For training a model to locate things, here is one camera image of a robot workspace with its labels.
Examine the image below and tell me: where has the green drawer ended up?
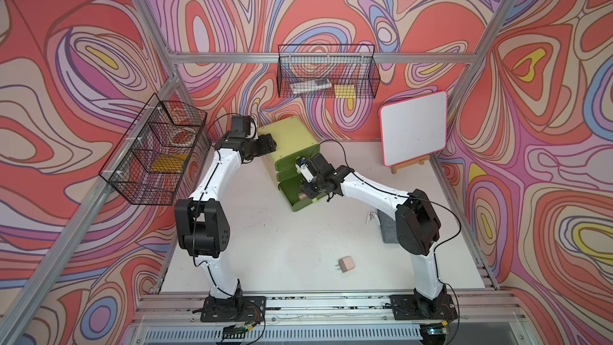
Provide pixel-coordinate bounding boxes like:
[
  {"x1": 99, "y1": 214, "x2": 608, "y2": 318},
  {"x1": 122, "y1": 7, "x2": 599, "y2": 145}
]
[
  {"x1": 276, "y1": 164, "x2": 302, "y2": 183},
  {"x1": 271, "y1": 145, "x2": 320, "y2": 172},
  {"x1": 279, "y1": 177, "x2": 319, "y2": 212}
]

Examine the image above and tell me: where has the yellow green drawer cabinet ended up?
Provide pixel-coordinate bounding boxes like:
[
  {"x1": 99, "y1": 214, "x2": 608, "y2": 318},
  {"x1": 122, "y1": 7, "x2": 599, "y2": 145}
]
[{"x1": 258, "y1": 116, "x2": 319, "y2": 164}]

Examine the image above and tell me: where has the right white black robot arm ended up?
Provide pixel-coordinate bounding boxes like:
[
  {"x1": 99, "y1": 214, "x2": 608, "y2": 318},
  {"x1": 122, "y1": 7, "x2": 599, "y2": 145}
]
[{"x1": 295, "y1": 153, "x2": 443, "y2": 300}]

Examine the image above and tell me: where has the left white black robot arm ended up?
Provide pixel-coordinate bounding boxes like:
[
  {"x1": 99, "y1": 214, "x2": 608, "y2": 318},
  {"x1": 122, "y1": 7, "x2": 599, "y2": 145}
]
[{"x1": 174, "y1": 134, "x2": 277, "y2": 302}]

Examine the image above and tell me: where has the grey felt eraser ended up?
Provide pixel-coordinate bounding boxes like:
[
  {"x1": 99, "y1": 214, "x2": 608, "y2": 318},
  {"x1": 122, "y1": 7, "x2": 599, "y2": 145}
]
[{"x1": 378, "y1": 210, "x2": 398, "y2": 244}]

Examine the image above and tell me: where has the yellow block in left basket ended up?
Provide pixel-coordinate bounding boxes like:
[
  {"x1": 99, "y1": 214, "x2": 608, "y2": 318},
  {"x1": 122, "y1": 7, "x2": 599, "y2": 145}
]
[{"x1": 150, "y1": 153, "x2": 188, "y2": 173}]

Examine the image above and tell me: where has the yellow block in basket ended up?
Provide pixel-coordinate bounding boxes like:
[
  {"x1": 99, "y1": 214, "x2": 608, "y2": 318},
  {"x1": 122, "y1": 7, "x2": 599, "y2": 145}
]
[
  {"x1": 150, "y1": 153, "x2": 188, "y2": 173},
  {"x1": 334, "y1": 85, "x2": 357, "y2": 100}
]

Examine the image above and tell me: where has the grey box in back basket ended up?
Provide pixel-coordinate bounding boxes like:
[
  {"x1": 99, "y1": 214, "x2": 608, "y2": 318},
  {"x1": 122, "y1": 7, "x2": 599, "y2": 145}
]
[{"x1": 290, "y1": 78, "x2": 332, "y2": 95}]

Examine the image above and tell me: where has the yellow block in back basket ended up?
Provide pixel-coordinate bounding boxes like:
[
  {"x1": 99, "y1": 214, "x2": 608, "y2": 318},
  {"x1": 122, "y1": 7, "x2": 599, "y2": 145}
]
[{"x1": 334, "y1": 85, "x2": 357, "y2": 100}]

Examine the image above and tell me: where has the wooden easel stand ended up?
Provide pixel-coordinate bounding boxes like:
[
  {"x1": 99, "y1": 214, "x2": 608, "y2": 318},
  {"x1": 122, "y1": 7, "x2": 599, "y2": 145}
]
[{"x1": 390, "y1": 155, "x2": 430, "y2": 174}]

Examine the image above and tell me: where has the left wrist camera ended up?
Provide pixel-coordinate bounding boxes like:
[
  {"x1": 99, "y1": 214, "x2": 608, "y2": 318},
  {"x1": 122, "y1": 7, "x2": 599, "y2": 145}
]
[{"x1": 227, "y1": 115, "x2": 257, "y2": 139}]

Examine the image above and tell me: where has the white board pink frame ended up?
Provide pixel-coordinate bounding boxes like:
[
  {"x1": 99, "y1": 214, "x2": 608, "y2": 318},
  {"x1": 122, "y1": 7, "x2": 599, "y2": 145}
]
[{"x1": 379, "y1": 92, "x2": 448, "y2": 167}]

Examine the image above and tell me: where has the black wire basket left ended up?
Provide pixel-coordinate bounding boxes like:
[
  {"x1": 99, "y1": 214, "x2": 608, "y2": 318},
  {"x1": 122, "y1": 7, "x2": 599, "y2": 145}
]
[{"x1": 98, "y1": 94, "x2": 208, "y2": 206}]

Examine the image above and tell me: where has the black wire basket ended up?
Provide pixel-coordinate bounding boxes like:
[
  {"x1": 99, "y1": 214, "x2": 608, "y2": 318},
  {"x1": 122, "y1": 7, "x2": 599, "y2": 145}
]
[
  {"x1": 98, "y1": 94, "x2": 208, "y2": 206},
  {"x1": 276, "y1": 42, "x2": 381, "y2": 100}
]

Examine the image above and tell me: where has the black wire basket back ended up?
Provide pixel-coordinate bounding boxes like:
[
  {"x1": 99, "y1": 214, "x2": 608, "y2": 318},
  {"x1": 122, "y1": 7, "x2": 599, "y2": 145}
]
[{"x1": 276, "y1": 42, "x2": 381, "y2": 100}]

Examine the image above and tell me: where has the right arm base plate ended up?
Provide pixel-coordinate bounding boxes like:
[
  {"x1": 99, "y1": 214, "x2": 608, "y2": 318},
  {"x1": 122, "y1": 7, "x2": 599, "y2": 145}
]
[{"x1": 390, "y1": 291, "x2": 458, "y2": 322}]

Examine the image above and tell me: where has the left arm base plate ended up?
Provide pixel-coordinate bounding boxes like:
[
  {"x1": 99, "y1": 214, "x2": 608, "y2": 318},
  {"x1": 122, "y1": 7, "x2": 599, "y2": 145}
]
[{"x1": 193, "y1": 295, "x2": 267, "y2": 324}]

